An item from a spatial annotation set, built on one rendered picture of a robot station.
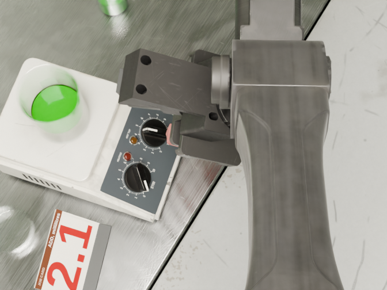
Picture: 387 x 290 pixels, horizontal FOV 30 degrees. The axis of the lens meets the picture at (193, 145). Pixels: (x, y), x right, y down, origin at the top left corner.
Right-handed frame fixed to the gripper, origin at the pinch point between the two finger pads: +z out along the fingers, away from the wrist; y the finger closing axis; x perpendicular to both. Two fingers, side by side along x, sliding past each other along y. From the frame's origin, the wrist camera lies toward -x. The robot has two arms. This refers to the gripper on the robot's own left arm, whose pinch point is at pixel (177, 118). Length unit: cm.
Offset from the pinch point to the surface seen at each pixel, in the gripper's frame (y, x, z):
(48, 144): 4.3, -10.9, 8.7
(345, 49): -14.2, 22.7, 2.9
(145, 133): 1.2, -0.7, 6.6
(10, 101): 0.0, -15.3, 11.8
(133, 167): 5.3, -1.6, 6.2
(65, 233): 13.5, -6.5, 11.6
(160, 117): -1.2, 1.2, 7.4
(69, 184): 8.2, -7.7, 8.9
